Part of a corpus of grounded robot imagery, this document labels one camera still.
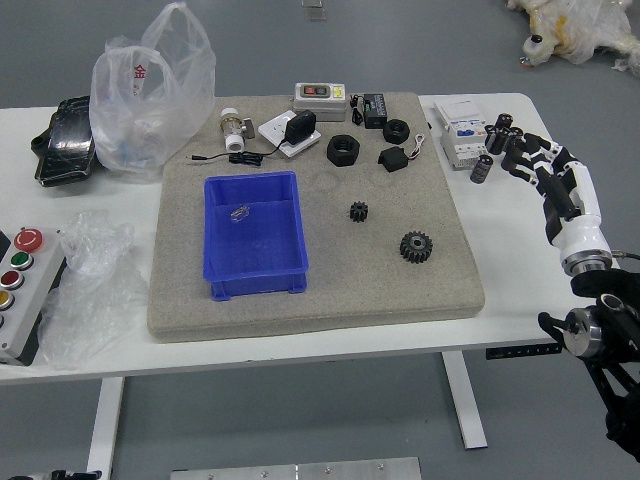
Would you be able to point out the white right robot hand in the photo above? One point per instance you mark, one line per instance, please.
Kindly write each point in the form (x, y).
(580, 225)

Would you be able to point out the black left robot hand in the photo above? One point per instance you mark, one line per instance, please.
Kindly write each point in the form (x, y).
(65, 476)

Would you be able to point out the large black gear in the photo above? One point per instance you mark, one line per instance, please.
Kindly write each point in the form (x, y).
(416, 247)

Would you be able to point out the small black gear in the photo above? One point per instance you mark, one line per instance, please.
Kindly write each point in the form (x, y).
(357, 212)

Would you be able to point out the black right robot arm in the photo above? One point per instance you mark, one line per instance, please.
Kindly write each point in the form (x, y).
(615, 320)

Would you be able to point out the grey push-button control box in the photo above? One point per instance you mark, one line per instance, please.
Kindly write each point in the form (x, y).
(30, 300)

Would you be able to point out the small black hex nut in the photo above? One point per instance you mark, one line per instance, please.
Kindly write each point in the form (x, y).
(391, 136)

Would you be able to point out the large black hex nut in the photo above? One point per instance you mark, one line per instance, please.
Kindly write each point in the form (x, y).
(334, 155)

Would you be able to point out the blue plastic box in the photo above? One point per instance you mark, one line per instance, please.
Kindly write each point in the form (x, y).
(280, 240)

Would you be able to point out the white table leg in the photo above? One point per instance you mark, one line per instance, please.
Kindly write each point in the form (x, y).
(465, 400)
(106, 420)

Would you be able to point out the black cylindrical capacitor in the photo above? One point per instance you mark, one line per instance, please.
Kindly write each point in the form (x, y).
(495, 140)
(481, 169)
(515, 134)
(504, 122)

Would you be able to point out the black table control panel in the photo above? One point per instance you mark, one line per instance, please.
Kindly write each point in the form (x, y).
(520, 351)

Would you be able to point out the white circuit breaker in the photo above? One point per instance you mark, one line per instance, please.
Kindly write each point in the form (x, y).
(460, 130)

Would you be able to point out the crumpled clear plastic bag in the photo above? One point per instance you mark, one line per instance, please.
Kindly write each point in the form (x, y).
(90, 300)

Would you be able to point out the plush toy in plastic wrap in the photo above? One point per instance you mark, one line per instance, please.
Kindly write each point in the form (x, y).
(580, 30)

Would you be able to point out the black module green terminals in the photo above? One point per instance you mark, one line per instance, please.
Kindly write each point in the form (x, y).
(376, 112)

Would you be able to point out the grey metal plate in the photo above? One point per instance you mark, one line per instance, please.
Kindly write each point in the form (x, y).
(300, 471)

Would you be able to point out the grey-brown foam mat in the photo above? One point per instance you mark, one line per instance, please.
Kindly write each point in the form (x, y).
(350, 290)

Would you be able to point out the black power adapter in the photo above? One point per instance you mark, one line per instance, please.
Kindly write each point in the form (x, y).
(300, 127)

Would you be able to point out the small clear plastic packet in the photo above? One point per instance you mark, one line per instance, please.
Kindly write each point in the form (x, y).
(240, 213)

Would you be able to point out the black plastic tray stack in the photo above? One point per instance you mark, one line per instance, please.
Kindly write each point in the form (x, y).
(65, 150)

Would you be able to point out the metal floor fixture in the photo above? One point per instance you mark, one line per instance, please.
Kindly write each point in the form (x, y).
(313, 10)

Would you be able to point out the brass valve white fittings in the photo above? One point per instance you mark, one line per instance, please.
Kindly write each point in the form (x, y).
(232, 127)

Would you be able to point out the white plastic bag red print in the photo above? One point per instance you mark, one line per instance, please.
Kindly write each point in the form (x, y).
(150, 100)

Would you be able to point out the grey switch box red buttons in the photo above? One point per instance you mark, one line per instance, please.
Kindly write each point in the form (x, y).
(320, 107)

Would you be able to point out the white wall socket plate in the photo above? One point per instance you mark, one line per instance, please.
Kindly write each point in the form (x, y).
(270, 129)

